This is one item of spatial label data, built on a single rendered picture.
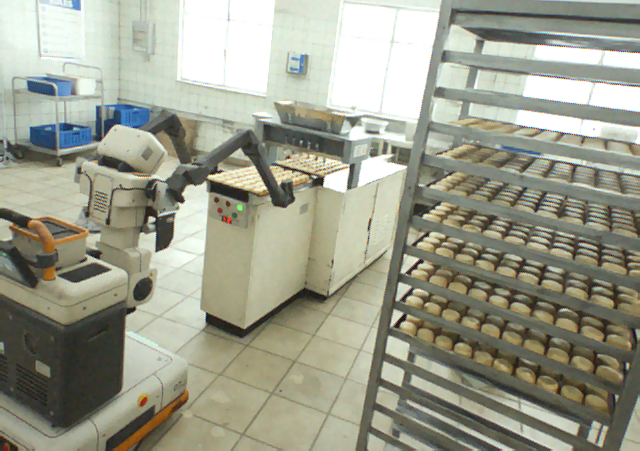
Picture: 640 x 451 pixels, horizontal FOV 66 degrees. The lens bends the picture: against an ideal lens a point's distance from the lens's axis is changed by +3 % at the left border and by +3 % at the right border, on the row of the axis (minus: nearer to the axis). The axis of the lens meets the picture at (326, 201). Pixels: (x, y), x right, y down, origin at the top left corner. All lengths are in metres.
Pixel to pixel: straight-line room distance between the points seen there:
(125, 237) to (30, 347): 0.49
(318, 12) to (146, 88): 2.87
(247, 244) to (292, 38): 4.35
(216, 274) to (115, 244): 0.91
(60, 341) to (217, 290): 1.26
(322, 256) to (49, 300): 1.90
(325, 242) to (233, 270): 0.73
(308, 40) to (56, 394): 5.38
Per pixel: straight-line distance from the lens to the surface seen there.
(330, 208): 3.17
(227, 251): 2.80
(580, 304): 1.38
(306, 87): 6.57
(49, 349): 1.92
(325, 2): 6.55
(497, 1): 1.29
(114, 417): 2.14
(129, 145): 2.04
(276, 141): 3.38
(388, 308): 1.47
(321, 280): 3.35
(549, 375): 1.57
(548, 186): 1.30
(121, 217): 2.06
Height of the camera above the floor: 1.63
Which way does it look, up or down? 16 degrees down
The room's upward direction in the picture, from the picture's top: 8 degrees clockwise
